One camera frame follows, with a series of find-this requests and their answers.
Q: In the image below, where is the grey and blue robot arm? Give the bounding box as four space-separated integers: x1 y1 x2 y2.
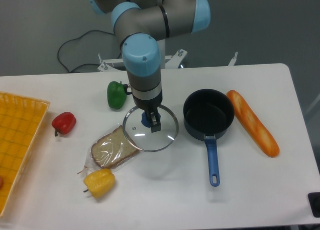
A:
89 0 211 132

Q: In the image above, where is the orange baguette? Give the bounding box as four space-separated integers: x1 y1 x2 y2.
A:
226 90 280 158

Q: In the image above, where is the white table bracket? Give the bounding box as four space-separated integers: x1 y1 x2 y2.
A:
228 52 238 66

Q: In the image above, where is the yellow bell pepper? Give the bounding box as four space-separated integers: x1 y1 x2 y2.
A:
83 168 116 198

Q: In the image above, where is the green bell pepper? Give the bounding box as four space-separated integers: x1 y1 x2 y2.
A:
107 81 127 110

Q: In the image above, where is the black saucepan with blue handle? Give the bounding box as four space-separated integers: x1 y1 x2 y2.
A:
183 89 235 187

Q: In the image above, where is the bread slice in plastic bag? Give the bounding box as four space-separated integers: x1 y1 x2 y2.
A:
79 124 140 176

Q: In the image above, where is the glass lid with blue knob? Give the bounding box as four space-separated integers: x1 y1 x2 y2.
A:
122 105 179 152

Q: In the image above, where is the black cable on floor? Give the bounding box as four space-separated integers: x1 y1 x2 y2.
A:
57 30 124 73

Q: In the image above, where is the red bell pepper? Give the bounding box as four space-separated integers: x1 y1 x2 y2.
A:
51 112 77 137

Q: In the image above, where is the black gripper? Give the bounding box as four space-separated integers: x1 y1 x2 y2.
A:
133 93 163 133

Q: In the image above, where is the yellow woven basket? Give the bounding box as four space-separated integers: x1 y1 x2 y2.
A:
0 92 50 216

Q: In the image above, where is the black object at table corner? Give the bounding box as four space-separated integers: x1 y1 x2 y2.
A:
307 192 320 218

